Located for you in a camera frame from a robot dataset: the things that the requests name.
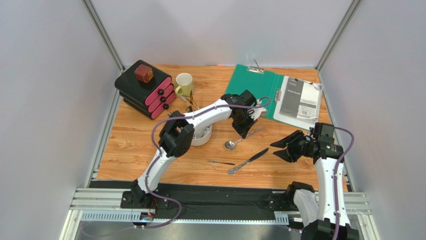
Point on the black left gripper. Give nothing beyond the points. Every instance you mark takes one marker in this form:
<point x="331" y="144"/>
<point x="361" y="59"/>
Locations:
<point x="244" y="130"/>

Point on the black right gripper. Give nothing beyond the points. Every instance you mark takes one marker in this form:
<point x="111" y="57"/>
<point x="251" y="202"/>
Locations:
<point x="294" y="146"/>

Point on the silver table knife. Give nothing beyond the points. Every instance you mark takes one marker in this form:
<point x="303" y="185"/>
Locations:
<point x="253" y="158"/>

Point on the white divided utensil holder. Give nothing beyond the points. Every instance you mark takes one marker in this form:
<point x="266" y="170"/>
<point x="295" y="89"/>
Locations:
<point x="201" y="136"/>

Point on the small silver fork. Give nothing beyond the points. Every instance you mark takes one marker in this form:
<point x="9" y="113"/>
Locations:
<point x="219" y="162"/>

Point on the gold spoon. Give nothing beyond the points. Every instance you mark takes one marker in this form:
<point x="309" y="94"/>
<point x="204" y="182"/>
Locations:
<point x="193" y="104"/>

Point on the silver spoon dark handle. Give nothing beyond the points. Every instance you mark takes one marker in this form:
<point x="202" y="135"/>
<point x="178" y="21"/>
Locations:
<point x="189" y="108"/>

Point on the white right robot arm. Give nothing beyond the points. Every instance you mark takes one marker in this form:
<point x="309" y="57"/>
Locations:
<point x="327" y="219"/>

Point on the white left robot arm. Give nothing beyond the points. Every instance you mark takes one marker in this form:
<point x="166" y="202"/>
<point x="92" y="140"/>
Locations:
<point x="177" y="134"/>

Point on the green clipboard folder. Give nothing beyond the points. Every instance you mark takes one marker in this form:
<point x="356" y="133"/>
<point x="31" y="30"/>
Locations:
<point x="259" y="82"/>

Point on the setup guide booklet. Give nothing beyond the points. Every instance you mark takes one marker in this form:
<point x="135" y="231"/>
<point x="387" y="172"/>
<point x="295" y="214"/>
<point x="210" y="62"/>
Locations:
<point x="298" y="103"/>

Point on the pale yellow mug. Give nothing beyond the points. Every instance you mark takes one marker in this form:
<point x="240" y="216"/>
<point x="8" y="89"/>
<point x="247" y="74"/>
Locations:
<point x="184" y="84"/>

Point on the black pink drawer box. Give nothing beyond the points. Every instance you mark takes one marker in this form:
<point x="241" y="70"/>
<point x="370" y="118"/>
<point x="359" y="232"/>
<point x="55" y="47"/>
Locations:
<point x="151" y="98"/>

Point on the red brown cube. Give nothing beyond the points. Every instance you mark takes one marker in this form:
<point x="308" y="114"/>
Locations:
<point x="144" y="73"/>

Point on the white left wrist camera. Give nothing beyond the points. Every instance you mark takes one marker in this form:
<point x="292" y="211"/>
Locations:
<point x="255" y="113"/>

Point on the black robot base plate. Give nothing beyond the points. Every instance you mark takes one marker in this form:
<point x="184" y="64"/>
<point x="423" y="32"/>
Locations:
<point x="198" y="202"/>

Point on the aluminium frame rail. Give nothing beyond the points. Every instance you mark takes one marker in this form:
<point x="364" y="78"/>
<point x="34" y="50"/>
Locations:
<point x="103" y="204"/>

